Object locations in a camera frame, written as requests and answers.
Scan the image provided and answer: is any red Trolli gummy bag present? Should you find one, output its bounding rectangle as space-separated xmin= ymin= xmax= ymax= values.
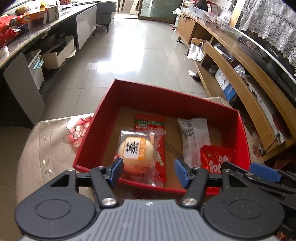
xmin=200 ymin=145 xmax=235 ymax=174

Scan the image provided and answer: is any round pastry bun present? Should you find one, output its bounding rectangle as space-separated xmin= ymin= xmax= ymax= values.
xmin=115 ymin=129 xmax=166 ymax=187

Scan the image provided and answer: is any silver white snack packet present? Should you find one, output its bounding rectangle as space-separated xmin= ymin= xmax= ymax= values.
xmin=177 ymin=118 xmax=211 ymax=168

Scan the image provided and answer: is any long red snack packet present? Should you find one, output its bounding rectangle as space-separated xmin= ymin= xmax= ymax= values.
xmin=134 ymin=114 xmax=167 ymax=183

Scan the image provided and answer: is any red cardboard box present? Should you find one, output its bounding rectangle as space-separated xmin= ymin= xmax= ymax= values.
xmin=73 ymin=79 xmax=251 ymax=195

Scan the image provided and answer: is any blue white box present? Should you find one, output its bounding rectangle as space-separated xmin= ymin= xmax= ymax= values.
xmin=215 ymin=68 xmax=236 ymax=102

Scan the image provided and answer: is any wooden TV stand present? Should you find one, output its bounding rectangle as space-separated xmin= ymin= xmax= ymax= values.
xmin=177 ymin=12 xmax=295 ymax=161

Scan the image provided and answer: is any flat screen television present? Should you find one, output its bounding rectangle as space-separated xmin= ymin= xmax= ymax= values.
xmin=233 ymin=27 xmax=296 ymax=103

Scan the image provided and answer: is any white plastic bag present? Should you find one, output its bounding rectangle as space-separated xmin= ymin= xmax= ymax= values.
xmin=187 ymin=42 xmax=205 ymax=61

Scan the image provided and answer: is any open cardboard box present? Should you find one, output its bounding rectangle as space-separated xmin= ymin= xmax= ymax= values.
xmin=41 ymin=35 xmax=76 ymax=70

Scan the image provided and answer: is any white storage bin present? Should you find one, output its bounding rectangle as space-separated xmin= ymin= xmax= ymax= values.
xmin=25 ymin=49 xmax=44 ymax=90

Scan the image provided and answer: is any white lace cover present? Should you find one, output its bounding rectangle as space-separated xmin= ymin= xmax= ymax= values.
xmin=239 ymin=1 xmax=295 ymax=66

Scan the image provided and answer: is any grey sofa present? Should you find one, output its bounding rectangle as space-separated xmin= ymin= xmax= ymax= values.
xmin=96 ymin=1 xmax=118 ymax=33

